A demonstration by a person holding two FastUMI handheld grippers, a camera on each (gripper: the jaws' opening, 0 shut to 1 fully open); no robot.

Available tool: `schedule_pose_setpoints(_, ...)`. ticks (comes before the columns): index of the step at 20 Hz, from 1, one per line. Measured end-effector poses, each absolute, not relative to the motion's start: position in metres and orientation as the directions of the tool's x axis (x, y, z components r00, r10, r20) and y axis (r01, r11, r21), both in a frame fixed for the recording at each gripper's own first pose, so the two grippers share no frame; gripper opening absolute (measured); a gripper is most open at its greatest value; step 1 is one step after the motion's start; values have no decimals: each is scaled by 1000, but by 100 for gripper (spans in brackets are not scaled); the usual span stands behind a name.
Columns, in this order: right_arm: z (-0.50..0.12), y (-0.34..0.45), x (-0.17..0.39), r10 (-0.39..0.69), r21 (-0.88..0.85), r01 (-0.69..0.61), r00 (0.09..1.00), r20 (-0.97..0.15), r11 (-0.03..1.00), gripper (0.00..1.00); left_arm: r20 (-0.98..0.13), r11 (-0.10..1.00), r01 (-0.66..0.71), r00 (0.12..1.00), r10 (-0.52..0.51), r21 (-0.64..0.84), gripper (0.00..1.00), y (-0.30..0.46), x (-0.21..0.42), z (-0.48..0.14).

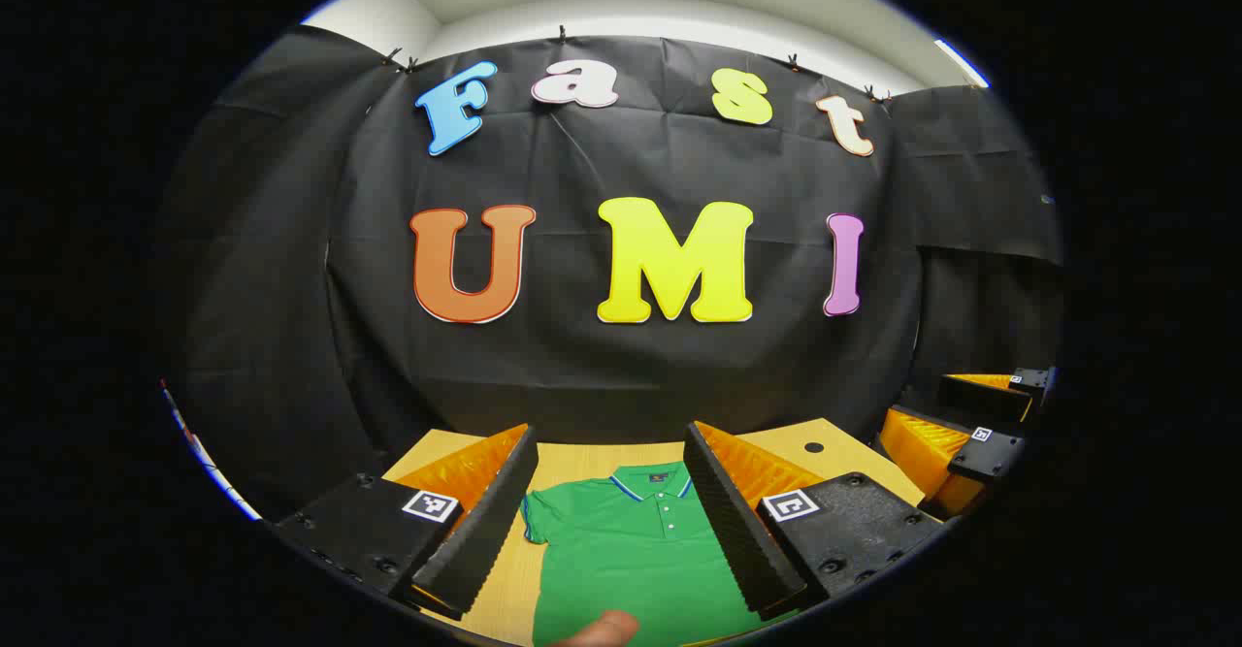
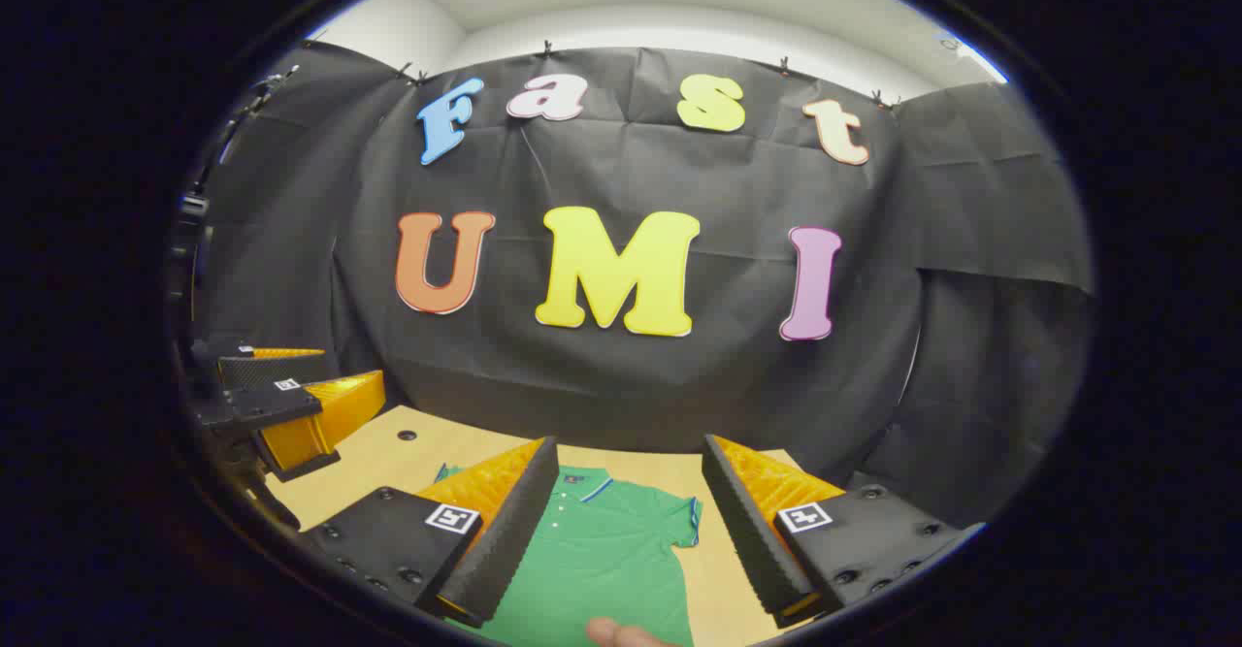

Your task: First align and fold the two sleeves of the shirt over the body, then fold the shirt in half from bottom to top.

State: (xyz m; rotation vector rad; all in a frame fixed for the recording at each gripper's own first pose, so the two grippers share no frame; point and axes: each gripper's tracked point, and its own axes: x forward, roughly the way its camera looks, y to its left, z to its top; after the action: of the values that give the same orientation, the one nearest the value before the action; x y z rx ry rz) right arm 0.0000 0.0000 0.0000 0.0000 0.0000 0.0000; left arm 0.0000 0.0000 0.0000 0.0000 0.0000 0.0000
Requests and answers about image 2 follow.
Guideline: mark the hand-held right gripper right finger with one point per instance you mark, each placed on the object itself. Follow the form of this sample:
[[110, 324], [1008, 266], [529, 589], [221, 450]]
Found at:
[[752, 540]]

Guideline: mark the black tripod stand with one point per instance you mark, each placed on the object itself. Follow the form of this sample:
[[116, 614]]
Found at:
[[193, 206]]

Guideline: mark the green T-shirt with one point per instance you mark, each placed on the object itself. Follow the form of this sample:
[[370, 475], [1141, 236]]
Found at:
[[602, 560]]

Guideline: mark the black backdrop cloth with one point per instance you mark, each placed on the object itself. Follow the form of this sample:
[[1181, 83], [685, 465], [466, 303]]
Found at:
[[679, 395]]

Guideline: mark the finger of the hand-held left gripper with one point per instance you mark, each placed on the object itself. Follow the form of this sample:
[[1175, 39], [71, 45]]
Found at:
[[272, 371], [262, 403]]

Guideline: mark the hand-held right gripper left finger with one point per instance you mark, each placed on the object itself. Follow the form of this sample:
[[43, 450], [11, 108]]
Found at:
[[514, 540]]

